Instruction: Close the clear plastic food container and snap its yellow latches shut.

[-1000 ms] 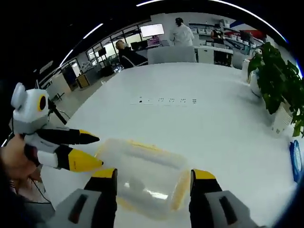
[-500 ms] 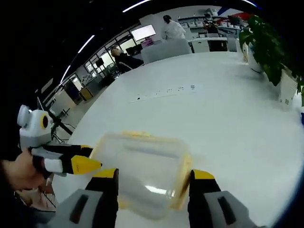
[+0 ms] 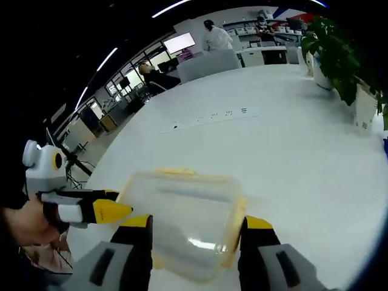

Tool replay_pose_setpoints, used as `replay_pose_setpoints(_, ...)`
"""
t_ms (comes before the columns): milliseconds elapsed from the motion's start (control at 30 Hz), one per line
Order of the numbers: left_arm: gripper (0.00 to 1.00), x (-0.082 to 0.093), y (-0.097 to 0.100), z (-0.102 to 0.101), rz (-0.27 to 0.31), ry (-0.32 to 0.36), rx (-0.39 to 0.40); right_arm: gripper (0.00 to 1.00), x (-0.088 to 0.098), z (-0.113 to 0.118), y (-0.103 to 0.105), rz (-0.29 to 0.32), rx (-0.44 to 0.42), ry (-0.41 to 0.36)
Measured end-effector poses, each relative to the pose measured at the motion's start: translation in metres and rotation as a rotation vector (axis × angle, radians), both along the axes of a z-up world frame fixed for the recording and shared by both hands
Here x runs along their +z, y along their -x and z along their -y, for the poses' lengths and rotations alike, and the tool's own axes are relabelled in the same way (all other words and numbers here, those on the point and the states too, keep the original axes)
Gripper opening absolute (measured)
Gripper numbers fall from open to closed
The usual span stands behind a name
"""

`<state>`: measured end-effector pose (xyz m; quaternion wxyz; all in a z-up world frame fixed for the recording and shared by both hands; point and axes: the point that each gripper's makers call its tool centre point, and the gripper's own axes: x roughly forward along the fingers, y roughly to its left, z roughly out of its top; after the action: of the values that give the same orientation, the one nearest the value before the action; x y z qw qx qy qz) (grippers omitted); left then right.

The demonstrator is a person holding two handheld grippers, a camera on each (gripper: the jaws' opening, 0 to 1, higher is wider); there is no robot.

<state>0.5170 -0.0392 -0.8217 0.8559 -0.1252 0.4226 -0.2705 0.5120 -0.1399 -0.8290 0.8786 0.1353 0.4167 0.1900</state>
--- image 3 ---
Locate person's light patterned clothing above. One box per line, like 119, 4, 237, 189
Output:
17, 238, 74, 275

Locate potted green plant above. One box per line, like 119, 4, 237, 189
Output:
301, 15, 388, 122

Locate clear plastic box yellow buckles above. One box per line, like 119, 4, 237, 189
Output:
116, 167, 247, 283

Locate black floor cable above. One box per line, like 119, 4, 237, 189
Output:
64, 168, 90, 190

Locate white counter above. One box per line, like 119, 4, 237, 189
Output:
238, 44, 301, 67

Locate person's left hand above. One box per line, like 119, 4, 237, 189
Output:
0, 198, 70, 246

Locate grey chair back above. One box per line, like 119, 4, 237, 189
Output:
176, 49, 243, 83

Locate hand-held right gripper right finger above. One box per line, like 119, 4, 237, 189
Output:
238, 215, 328, 291

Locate table power outlet strip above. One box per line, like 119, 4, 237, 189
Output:
161, 105, 260, 135

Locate black tripod stand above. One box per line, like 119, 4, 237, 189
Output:
45, 126, 93, 177

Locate wall monitor screen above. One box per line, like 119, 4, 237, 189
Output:
163, 32, 196, 56

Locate white wall shelves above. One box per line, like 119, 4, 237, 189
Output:
223, 16, 306, 47

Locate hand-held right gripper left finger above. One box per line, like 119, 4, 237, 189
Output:
65, 214, 154, 291

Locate white carton box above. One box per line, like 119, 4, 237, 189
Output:
353, 84, 375, 130

